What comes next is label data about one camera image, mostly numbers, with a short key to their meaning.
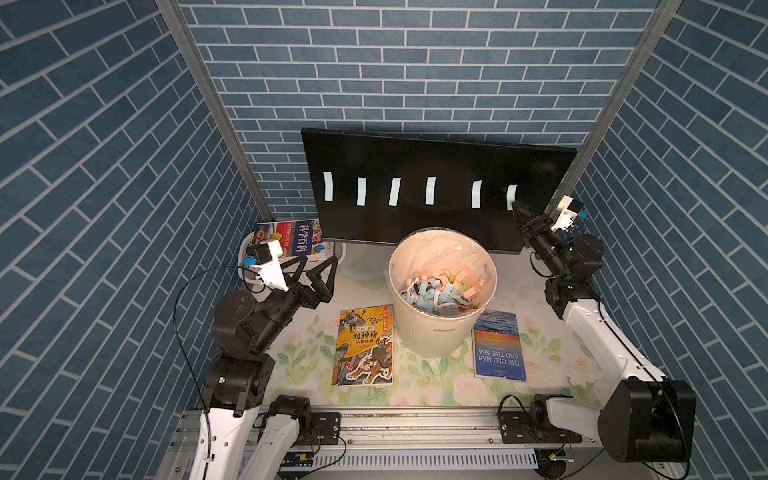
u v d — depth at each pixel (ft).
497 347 2.84
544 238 2.13
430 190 2.37
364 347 2.83
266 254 1.63
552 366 2.79
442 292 2.77
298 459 2.34
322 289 1.70
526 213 2.32
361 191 2.42
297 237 3.27
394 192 2.41
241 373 1.41
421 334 2.84
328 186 2.42
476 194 2.40
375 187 2.42
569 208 2.15
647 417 1.31
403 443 2.41
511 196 2.37
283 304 1.65
